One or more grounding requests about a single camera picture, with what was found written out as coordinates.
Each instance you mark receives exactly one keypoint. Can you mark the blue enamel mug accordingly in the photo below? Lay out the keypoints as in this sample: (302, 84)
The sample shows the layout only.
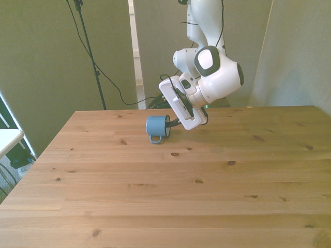
(156, 125)

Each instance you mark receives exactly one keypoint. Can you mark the white vertical trim strip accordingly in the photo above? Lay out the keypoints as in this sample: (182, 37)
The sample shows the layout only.
(136, 51)

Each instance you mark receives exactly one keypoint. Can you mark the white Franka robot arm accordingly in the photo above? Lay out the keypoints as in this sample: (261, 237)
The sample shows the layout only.
(222, 77)

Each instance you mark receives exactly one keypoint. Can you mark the white side table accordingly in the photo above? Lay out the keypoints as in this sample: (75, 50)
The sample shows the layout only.
(9, 139)

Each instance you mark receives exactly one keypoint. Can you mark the black tripod stand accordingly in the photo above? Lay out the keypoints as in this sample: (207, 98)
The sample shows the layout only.
(89, 51)

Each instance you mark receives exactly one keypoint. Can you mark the white shoe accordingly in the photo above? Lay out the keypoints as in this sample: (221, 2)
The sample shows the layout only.
(23, 171)

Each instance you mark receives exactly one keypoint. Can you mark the dark bag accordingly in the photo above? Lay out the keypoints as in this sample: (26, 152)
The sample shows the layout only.
(19, 155)

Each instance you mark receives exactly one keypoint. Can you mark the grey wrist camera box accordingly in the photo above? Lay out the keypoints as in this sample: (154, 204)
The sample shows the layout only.
(183, 108)

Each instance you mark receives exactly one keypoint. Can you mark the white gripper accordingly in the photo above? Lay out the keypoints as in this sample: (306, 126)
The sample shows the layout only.
(166, 89)

